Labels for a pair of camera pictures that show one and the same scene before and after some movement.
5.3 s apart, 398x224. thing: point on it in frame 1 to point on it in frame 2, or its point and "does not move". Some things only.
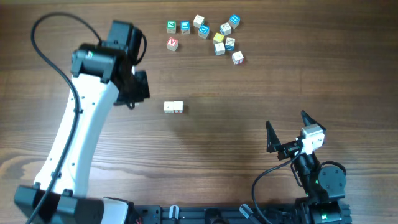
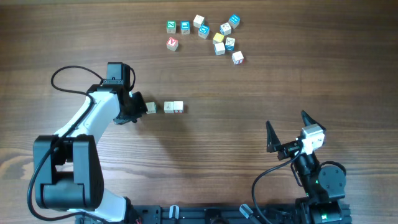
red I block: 178,106 does not move
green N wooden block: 168,107 does not move
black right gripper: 273,144 does not move
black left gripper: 142,92 to 142,109
